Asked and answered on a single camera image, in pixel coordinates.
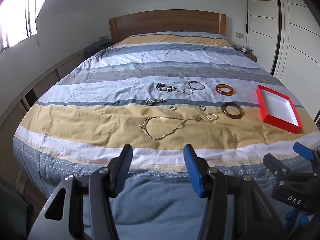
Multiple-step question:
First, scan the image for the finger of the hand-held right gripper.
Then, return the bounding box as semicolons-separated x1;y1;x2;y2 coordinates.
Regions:
263;153;313;180
293;142;320;177

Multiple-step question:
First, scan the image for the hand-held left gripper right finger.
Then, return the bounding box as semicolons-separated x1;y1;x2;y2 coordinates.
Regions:
183;144;288;240

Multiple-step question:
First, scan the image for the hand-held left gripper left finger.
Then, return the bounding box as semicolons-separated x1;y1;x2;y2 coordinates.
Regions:
32;144;133;240

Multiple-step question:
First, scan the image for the chain necklace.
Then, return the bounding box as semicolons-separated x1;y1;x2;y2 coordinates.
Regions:
139;116;202;141

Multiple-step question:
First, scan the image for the red jewelry box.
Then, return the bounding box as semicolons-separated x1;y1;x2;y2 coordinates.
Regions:
256;85;303;135

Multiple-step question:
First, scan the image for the dark brown bangle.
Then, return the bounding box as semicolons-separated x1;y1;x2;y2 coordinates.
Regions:
221;101;244;120

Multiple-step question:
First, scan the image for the amber orange bangle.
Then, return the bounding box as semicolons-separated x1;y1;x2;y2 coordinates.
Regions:
216;84;235;96

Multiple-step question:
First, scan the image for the person's right hand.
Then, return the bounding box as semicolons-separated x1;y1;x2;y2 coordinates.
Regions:
284;209;317;240

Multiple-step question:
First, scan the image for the striped bed cover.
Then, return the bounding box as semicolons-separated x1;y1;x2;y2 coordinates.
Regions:
12;31;320;240

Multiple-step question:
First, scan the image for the large silver bangle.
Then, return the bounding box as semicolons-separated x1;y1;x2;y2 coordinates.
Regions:
188;81;205;91

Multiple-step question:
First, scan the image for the low white cabinet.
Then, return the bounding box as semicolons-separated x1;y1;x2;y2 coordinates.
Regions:
0;46;88;180

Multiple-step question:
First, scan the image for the grey cloth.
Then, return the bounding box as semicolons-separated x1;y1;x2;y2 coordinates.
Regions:
86;39;114;55

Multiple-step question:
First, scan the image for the white wardrobe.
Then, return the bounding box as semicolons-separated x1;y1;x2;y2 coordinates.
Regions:
245;0;320;87

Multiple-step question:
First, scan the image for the wooden headboard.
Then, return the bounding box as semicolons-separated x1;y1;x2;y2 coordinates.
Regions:
109;9;227;44

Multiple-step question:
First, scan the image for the window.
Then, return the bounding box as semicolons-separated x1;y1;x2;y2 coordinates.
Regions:
0;0;38;53

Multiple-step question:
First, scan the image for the dark bead bracelet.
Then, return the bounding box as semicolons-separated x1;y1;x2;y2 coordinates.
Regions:
155;82;180;92

